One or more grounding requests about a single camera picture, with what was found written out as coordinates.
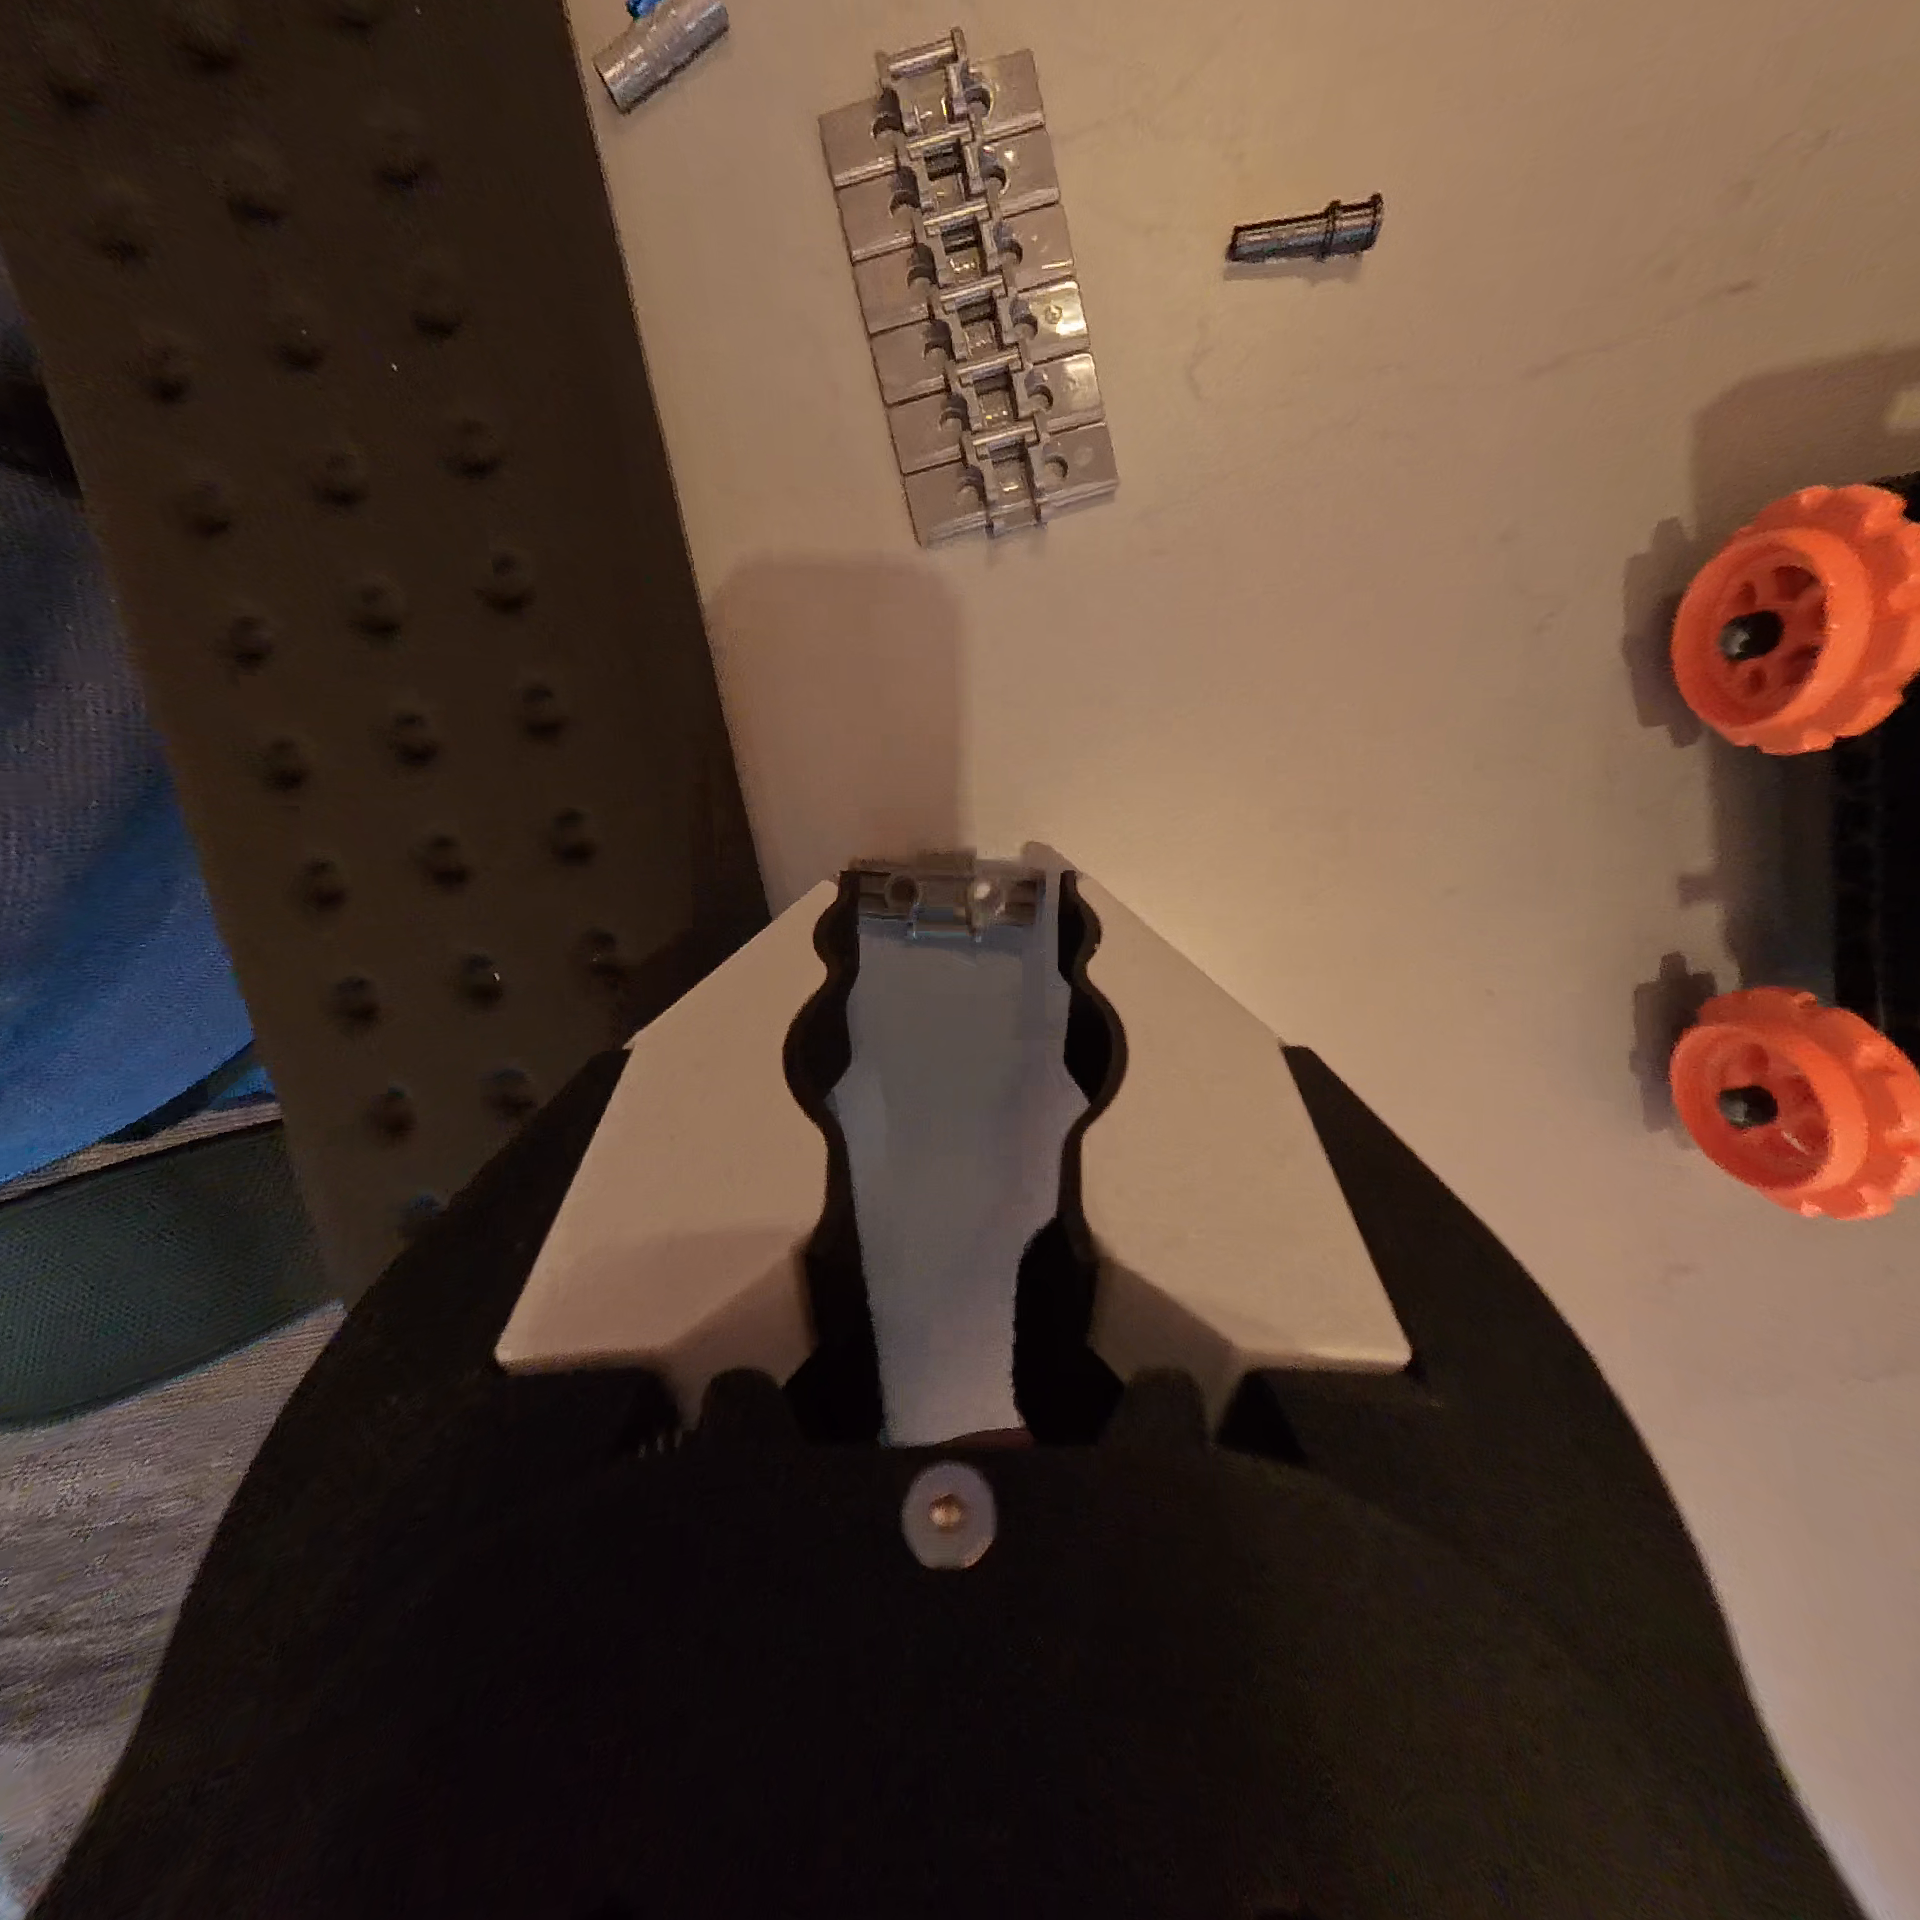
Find small black pin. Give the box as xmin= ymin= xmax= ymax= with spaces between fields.
xmin=1228 ymin=191 xmax=1384 ymax=269

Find grey clip plate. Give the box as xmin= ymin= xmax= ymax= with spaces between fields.
xmin=846 ymin=851 xmax=1052 ymax=947

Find black toy car orange wheels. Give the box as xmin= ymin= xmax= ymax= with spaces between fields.
xmin=1668 ymin=473 xmax=1920 ymax=1220

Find dark green cloth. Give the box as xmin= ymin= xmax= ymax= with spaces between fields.
xmin=0 ymin=1110 xmax=329 ymax=1428

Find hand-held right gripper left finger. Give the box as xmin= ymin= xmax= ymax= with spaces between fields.
xmin=496 ymin=868 xmax=885 ymax=1448

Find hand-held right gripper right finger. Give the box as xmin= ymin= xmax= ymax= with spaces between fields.
xmin=1017 ymin=868 xmax=1414 ymax=1448

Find grey clip plate assembly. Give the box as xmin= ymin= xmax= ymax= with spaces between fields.
xmin=816 ymin=28 xmax=1123 ymax=549

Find grey tube connector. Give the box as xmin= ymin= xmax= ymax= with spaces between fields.
xmin=590 ymin=0 xmax=732 ymax=114

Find black dimpled foam pad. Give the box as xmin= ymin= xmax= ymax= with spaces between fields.
xmin=0 ymin=0 xmax=767 ymax=1305

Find person's leg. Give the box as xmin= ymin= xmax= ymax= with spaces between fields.
xmin=0 ymin=451 xmax=277 ymax=1189

